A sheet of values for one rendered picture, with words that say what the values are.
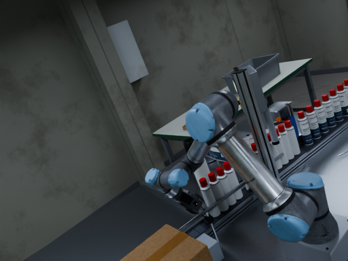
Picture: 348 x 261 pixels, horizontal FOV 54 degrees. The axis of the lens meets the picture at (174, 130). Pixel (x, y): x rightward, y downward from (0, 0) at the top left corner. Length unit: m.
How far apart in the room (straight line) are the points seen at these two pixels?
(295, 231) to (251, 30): 5.02
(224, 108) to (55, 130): 2.95
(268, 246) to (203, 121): 0.68
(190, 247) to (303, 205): 0.38
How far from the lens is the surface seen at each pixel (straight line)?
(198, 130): 1.08
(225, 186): 1.66
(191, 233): 1.65
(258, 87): 1.52
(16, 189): 3.85
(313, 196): 1.21
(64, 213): 4.06
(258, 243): 1.55
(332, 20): 6.02
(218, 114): 1.08
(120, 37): 4.12
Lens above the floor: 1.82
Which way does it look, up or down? 18 degrees down
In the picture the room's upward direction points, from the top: 22 degrees counter-clockwise
